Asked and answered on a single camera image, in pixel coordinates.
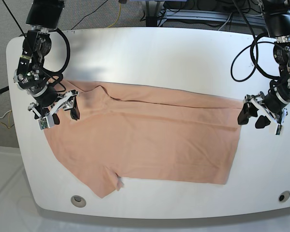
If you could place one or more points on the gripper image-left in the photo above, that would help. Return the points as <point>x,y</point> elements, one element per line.
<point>46,96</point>

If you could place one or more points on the aluminium frame rail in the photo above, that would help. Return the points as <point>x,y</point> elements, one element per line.
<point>206,16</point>

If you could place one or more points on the right table grommet hole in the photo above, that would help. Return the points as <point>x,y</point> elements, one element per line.
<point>284,196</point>

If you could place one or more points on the peach orange T-shirt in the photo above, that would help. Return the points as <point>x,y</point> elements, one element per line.
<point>147,133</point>

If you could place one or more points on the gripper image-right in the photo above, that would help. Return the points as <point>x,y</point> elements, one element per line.
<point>276,99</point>

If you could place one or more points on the table grommet hole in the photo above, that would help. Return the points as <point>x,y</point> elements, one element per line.
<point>284,196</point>
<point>78,201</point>

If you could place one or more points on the left table grommet hole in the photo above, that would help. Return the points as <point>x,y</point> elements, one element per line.
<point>78,201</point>

